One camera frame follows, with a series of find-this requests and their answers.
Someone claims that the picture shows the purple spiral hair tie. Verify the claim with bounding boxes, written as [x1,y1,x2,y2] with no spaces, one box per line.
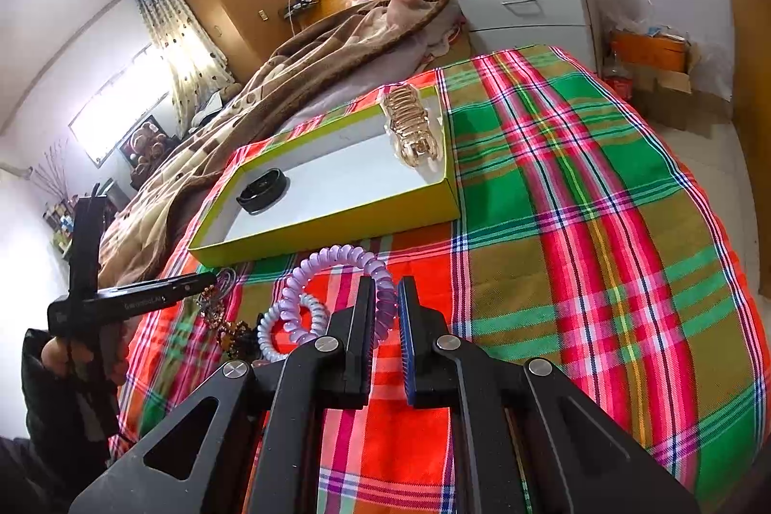
[283,245,396,354]

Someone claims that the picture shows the dotted curtain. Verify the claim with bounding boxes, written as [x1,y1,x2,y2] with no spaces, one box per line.
[131,0,237,135]

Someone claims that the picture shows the pale blue spiral hair tie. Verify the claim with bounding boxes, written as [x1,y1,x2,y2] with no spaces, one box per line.
[257,297,330,365]

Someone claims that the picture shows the person's left hand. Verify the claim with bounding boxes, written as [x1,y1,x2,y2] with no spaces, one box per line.
[39,320,130,390]

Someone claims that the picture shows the window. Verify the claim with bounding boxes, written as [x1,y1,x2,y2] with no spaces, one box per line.
[68,47,177,167]

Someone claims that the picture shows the brown beaded bracelet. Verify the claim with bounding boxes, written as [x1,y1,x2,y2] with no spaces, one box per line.
[218,316,266,364]

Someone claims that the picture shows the brown patterned blanket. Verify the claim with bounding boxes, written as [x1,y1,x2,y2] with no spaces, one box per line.
[96,0,466,286]

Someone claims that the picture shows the dried branches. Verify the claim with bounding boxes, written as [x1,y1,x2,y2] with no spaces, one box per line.
[29,139,74,203]

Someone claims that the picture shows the person's left forearm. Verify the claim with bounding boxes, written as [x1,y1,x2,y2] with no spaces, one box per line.
[0,329,124,514]

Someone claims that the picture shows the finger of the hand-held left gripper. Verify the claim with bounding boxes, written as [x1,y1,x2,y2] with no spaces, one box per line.
[172,272,219,305]

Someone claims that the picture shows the cardboard box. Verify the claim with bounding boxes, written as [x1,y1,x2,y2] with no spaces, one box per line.
[632,68,696,101]

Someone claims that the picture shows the grey nightstand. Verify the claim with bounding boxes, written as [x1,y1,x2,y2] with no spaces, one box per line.
[447,0,603,75]

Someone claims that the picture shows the black wristband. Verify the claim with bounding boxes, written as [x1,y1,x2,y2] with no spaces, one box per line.
[237,173,291,215]

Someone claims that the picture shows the grey hair ties with charm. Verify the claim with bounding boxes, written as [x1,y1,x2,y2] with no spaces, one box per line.
[196,267,240,331]

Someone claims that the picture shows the yellow-green shallow box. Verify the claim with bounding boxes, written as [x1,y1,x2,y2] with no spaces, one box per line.
[188,83,462,267]

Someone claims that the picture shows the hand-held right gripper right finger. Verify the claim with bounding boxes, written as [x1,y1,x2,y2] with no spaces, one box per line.
[396,276,703,514]

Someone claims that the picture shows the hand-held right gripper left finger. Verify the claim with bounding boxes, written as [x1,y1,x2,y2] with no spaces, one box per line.
[69,276,377,514]

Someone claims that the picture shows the gold clear hair claw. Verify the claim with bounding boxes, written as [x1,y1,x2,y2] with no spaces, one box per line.
[382,81,438,171]

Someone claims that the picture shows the orange box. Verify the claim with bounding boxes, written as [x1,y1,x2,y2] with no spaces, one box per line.
[611,32,691,75]

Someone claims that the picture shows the red soda bottle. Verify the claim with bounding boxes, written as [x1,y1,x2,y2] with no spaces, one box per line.
[602,45,635,99]

